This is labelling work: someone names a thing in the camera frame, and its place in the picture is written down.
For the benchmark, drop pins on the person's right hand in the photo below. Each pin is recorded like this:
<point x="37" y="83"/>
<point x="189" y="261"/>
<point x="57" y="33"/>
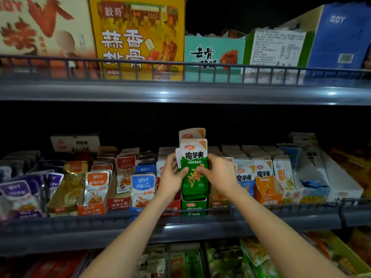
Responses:
<point x="220" y="173"/>

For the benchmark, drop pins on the person's left hand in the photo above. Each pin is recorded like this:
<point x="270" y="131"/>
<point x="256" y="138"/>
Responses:
<point x="173" y="179"/>

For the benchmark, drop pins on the handful of green white-top packets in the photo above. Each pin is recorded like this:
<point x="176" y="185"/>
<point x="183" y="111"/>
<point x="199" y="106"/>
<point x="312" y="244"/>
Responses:
<point x="194" y="170"/>

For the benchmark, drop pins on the grey metal store shelf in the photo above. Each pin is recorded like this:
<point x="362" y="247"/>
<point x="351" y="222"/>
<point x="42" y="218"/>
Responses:
<point x="174" y="92"/>

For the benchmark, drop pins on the person's left forearm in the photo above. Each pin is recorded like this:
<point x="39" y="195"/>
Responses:
<point x="127" y="240"/>

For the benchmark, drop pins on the person's right forearm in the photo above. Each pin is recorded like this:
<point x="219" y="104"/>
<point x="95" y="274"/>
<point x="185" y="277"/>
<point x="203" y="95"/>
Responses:
<point x="284" y="234"/>

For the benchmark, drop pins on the row of snack display cartons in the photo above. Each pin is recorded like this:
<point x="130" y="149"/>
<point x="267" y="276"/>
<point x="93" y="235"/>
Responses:
<point x="93" y="194"/>

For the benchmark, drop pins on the pile of orange yellow packets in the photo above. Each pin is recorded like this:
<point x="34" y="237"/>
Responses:
<point x="255" y="249"/>

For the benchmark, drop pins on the green orange display carton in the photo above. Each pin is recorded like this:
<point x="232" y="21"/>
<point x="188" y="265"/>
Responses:
<point x="185" y="263"/>

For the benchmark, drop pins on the green snack packets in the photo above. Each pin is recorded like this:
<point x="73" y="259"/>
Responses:
<point x="268" y="269"/>

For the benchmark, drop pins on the green printed carton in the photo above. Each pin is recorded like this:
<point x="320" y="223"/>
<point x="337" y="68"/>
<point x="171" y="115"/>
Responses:
<point x="214" y="55"/>

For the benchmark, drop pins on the yellow display carton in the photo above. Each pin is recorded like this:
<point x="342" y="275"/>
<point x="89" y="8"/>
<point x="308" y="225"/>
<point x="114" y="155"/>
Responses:
<point x="353" y="170"/>

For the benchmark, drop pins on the white label carton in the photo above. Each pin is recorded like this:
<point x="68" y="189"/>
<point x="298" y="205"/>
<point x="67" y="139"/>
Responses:
<point x="278" y="52"/>

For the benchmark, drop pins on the pile of red snack packets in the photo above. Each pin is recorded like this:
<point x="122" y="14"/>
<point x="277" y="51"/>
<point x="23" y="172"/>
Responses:
<point x="55" y="266"/>

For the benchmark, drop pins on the lime green display tray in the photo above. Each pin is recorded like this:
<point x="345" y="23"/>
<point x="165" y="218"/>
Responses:
<point x="348" y="254"/>

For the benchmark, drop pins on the orange yellow printed carton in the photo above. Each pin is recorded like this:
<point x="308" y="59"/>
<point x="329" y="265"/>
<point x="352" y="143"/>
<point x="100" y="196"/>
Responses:
<point x="136" y="31"/>

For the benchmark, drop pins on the blue printed carton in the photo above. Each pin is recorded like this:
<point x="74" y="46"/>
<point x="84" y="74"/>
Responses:
<point x="342" y="31"/>

